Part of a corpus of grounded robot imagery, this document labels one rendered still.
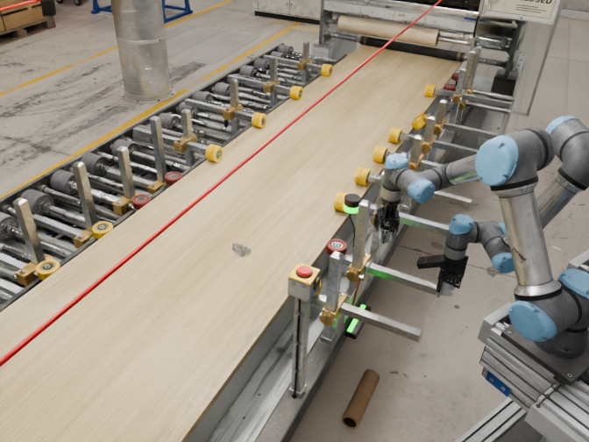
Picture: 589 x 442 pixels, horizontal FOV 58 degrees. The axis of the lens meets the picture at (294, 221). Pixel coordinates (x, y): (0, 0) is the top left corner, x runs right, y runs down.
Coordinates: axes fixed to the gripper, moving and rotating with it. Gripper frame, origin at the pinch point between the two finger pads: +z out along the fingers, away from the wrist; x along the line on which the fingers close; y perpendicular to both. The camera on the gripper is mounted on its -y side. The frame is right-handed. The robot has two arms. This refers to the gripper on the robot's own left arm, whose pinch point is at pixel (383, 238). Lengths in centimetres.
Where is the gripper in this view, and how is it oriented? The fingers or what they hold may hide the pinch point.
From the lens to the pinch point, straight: 198.8
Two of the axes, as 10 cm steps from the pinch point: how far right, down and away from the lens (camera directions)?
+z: -0.3, 8.2, 5.7
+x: 9.9, 0.9, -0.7
